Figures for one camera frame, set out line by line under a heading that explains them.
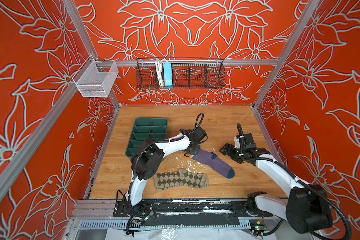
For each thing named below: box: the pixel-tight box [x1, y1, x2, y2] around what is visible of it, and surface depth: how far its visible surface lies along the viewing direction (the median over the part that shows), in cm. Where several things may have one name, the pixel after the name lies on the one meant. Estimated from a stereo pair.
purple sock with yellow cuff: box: [185, 148, 235, 179], surface depth 90 cm
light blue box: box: [163, 62, 173, 88], surface depth 92 cm
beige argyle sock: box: [153, 168, 209, 191], surface depth 83 cm
